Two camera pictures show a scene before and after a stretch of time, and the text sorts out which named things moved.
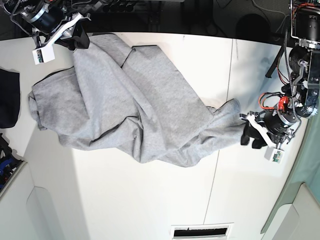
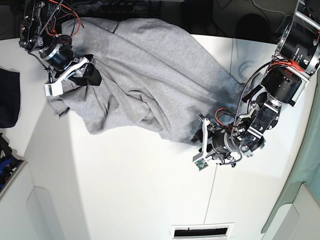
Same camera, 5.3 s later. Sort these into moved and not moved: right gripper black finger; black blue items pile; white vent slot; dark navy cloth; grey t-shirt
Moved: right gripper black finger; grey t-shirt
Not moved: white vent slot; dark navy cloth; black blue items pile
